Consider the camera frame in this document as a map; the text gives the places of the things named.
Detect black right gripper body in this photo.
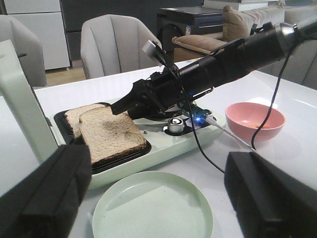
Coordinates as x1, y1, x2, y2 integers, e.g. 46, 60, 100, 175
132, 65, 214, 112

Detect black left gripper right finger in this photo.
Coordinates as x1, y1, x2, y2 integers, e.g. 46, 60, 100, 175
224, 152, 317, 238

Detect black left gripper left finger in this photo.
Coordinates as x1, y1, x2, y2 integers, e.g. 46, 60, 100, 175
0, 145, 92, 238

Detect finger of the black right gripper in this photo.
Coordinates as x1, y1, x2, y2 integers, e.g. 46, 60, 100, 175
110, 91, 140, 115
127, 104, 159, 119

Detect whole wheat bread slice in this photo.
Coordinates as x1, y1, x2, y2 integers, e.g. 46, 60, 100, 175
79, 106, 147, 165

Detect white bread slice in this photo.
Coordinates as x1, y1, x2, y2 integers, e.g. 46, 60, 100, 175
64, 104, 104, 139

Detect mint green breakfast maker lid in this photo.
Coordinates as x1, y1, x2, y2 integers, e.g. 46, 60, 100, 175
0, 40, 58, 162

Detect orange shrimp pieces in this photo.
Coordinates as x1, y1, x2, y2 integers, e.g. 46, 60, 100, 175
248, 123, 270, 129

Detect pink plastic bowl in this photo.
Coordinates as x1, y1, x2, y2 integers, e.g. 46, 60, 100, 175
225, 102, 286, 142

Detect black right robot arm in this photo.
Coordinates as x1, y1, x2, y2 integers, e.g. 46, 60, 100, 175
111, 17, 317, 119

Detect mint green breakfast maker base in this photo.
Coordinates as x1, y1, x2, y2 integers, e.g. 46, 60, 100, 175
50, 109, 222, 189

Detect left silver control knob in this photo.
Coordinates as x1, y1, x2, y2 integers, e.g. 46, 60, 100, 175
167, 118, 184, 134

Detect green circuit board right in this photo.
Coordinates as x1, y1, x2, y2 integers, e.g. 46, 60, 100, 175
186, 109, 213, 129

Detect right beige armchair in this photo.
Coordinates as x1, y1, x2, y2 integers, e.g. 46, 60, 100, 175
80, 14, 162, 79

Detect beige armchair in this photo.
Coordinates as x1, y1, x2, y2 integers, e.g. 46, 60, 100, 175
0, 15, 47, 87
257, 39, 317, 88
80, 14, 162, 79

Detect mint green round plate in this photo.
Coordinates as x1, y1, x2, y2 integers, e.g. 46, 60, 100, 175
92, 171, 213, 238

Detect beige sofa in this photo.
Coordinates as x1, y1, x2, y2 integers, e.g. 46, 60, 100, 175
172, 0, 317, 62

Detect left beige armchair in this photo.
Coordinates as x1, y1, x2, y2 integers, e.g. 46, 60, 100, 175
0, 15, 47, 87

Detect white refrigerator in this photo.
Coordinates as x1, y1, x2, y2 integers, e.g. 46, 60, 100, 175
0, 0, 70, 69

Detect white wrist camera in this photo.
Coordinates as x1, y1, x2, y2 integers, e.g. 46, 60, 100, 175
142, 40, 166, 65

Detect white right cable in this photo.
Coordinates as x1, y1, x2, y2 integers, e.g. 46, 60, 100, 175
205, 116, 257, 152

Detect black right cable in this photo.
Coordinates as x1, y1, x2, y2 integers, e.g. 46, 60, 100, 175
158, 47, 298, 174

